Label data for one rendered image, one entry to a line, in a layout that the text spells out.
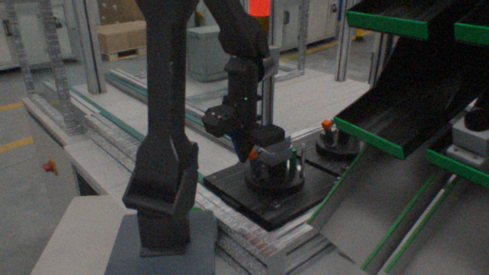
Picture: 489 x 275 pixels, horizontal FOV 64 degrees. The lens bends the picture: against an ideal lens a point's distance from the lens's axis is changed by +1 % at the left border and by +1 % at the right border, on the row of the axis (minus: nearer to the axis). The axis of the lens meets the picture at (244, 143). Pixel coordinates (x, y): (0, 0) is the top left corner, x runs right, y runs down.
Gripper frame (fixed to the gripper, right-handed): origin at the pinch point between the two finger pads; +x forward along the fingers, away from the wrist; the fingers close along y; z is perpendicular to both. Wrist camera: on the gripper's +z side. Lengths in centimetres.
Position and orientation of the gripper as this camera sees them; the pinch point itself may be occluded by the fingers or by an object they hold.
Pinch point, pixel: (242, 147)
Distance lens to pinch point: 79.3
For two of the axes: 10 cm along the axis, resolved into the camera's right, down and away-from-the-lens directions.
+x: 0.0, 9.0, 4.3
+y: 6.5, 3.3, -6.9
